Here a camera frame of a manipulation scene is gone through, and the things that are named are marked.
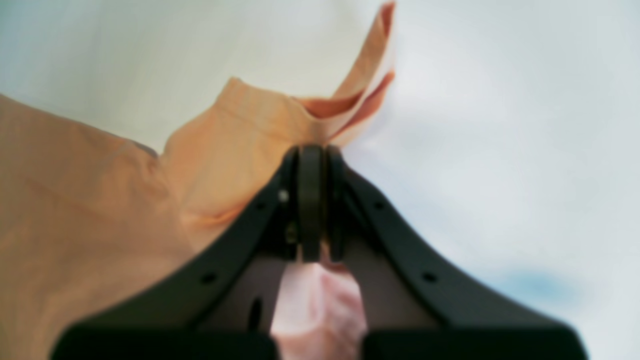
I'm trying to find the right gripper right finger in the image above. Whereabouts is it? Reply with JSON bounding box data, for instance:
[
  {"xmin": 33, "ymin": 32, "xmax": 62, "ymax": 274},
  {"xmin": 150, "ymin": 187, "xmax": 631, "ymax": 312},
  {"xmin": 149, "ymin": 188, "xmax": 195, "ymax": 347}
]
[{"xmin": 326, "ymin": 146, "xmax": 588, "ymax": 360}]

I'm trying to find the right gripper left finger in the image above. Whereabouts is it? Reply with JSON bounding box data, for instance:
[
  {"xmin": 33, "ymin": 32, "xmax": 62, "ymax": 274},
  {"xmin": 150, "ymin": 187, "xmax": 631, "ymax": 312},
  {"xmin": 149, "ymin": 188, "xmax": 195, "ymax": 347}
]
[{"xmin": 51, "ymin": 145, "xmax": 325, "ymax": 360}]

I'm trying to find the peach pink T-shirt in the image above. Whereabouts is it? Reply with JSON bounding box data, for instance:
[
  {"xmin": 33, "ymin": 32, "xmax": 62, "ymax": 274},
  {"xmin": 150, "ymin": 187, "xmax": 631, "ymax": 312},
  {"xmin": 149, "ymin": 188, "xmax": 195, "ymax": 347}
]
[{"xmin": 1, "ymin": 1, "xmax": 396, "ymax": 360}]

